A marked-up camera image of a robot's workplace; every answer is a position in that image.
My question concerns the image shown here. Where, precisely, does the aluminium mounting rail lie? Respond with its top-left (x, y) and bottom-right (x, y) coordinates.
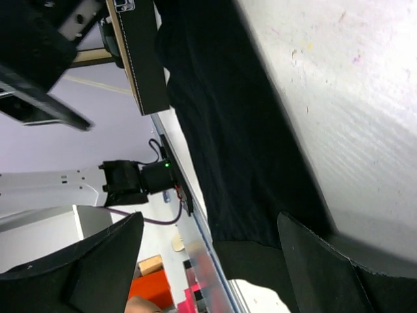
top-left (152, 111), bottom-right (247, 312)

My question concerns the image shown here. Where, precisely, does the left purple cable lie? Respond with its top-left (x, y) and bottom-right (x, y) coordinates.
top-left (104, 200), bottom-right (184, 226)

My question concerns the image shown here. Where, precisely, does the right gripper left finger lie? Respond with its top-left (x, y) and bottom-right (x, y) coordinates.
top-left (1, 212), bottom-right (144, 313)

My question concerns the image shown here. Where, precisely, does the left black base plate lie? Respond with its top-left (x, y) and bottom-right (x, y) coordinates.
top-left (160, 134), bottom-right (194, 216)

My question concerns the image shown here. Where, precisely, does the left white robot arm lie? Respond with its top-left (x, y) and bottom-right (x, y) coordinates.
top-left (1, 1), bottom-right (176, 212)

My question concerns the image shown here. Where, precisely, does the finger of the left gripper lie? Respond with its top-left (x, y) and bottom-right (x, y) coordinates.
top-left (1, 65), bottom-right (93, 131)

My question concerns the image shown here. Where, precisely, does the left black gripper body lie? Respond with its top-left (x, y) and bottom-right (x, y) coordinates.
top-left (1, 1), bottom-right (106, 91)

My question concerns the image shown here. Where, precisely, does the black underwear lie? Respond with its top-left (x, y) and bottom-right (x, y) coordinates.
top-left (156, 1), bottom-right (330, 312)

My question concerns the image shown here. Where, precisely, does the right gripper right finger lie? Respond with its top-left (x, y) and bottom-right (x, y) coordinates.
top-left (277, 213), bottom-right (416, 312)

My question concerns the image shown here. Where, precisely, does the wooden compartment organizer box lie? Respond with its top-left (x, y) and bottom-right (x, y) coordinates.
top-left (73, 1), bottom-right (169, 115)

